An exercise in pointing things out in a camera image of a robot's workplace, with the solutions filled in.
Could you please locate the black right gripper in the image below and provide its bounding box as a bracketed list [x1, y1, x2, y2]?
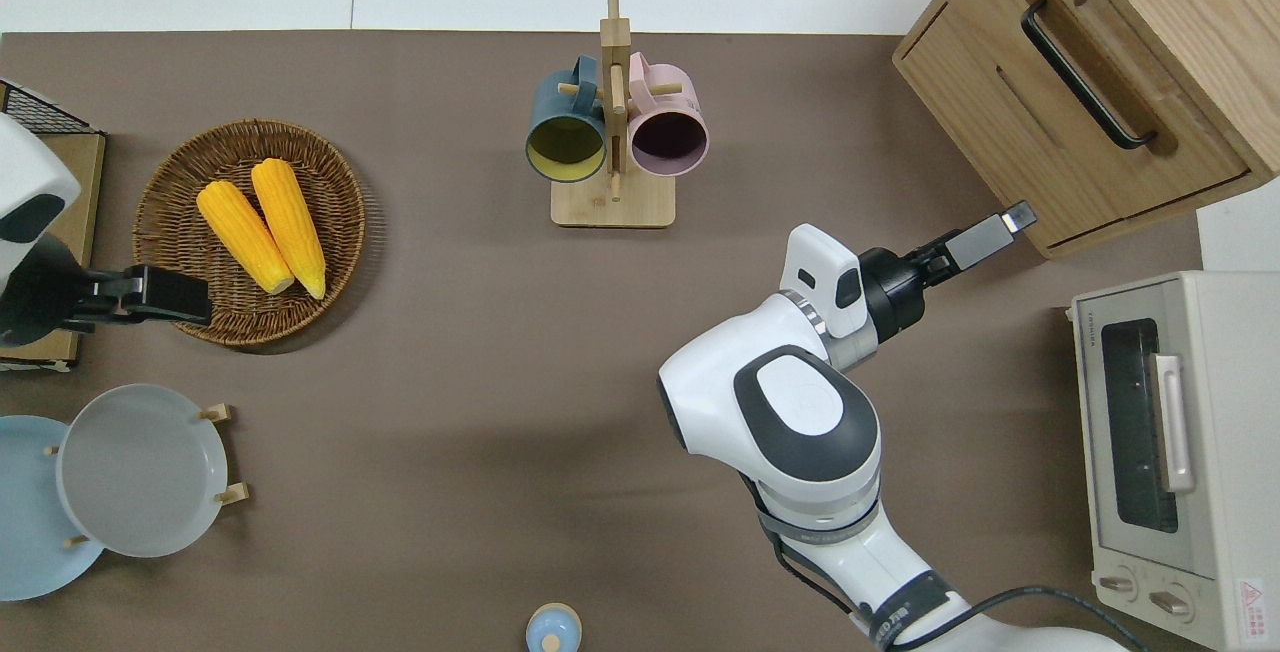
[906, 201, 1039, 286]

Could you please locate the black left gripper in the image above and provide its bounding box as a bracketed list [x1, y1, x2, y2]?
[122, 266, 214, 325]

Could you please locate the black drawer handle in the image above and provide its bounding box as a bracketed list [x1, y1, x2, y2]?
[1021, 0, 1158, 151]

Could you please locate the round wicker basket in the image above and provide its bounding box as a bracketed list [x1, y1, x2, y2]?
[132, 119, 367, 348]

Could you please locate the yellow corn cob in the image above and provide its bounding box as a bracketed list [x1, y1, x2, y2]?
[196, 180, 297, 295]
[251, 158, 328, 301]

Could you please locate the grey plate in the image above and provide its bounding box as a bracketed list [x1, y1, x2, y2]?
[56, 384, 229, 559]

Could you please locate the wooden plate rack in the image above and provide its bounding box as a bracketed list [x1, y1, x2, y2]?
[42, 402, 250, 549]

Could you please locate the light blue plate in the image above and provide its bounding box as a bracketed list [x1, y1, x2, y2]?
[0, 415, 106, 601]

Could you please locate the brown table mat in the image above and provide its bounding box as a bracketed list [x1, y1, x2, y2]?
[0, 30, 1203, 652]

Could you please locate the white toaster oven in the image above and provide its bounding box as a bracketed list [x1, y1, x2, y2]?
[1068, 270, 1280, 652]

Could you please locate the pink mug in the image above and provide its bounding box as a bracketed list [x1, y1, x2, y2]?
[626, 52, 709, 178]

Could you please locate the wooden mug rack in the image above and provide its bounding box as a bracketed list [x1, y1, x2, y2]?
[551, 0, 677, 229]

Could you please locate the dark blue mug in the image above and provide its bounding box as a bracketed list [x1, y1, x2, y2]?
[526, 54, 609, 183]

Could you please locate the small blue round lid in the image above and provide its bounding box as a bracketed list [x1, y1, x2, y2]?
[526, 603, 583, 652]

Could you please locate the wire grid wooden shelf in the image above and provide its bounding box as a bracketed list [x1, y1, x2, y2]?
[0, 80, 107, 373]

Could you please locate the white oven door handle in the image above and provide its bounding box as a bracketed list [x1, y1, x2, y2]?
[1152, 354, 1198, 494]

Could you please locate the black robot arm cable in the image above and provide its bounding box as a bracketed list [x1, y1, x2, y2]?
[775, 522, 1146, 652]

